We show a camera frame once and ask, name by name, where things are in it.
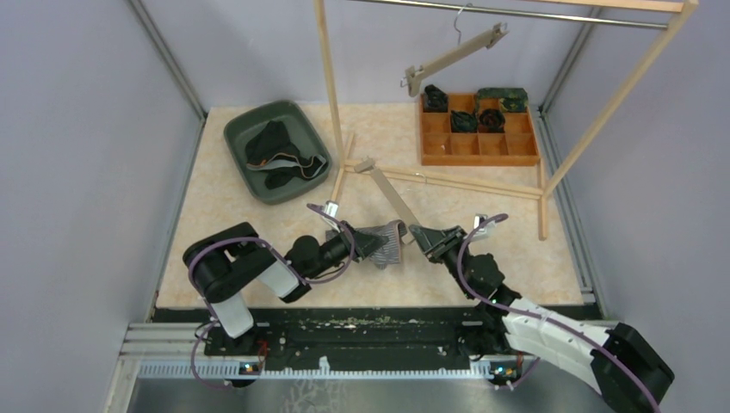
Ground black underwear orange trim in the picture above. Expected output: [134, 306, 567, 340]
[244, 120, 329, 190]

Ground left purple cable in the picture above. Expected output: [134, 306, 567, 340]
[187, 203, 357, 391]

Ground wooden clip hanger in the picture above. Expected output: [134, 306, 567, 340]
[353, 158, 419, 244]
[399, 3, 509, 97]

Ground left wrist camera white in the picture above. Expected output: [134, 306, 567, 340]
[322, 200, 339, 219]

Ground green plastic basin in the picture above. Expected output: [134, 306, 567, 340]
[224, 100, 332, 205]

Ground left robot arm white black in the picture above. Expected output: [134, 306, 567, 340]
[182, 222, 387, 356]

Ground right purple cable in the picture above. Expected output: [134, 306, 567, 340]
[455, 213, 661, 413]

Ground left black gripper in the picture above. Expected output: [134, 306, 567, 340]
[307, 220, 388, 280]

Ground folded green camouflage cloth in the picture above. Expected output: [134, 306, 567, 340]
[476, 88, 529, 113]

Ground purple cable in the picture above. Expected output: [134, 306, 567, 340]
[455, 213, 661, 413]
[187, 203, 357, 391]

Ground rolled dark sock middle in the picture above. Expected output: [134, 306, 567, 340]
[450, 110, 479, 133]

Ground rolled black sock top-left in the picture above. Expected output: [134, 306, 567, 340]
[423, 84, 449, 113]

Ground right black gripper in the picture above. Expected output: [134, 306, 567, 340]
[411, 225, 477, 300]

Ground metal hanging rod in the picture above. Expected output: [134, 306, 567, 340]
[356, 0, 669, 30]

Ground rolled black red sock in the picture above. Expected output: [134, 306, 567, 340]
[478, 108, 506, 133]

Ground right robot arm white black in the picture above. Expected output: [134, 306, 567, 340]
[409, 225, 675, 412]

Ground wooden clothes rack frame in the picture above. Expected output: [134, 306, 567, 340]
[313, 1, 699, 241]

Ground grey striped underwear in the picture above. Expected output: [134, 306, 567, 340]
[355, 219, 407, 269]

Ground wooden compartment tray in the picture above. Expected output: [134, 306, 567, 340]
[417, 93, 540, 167]

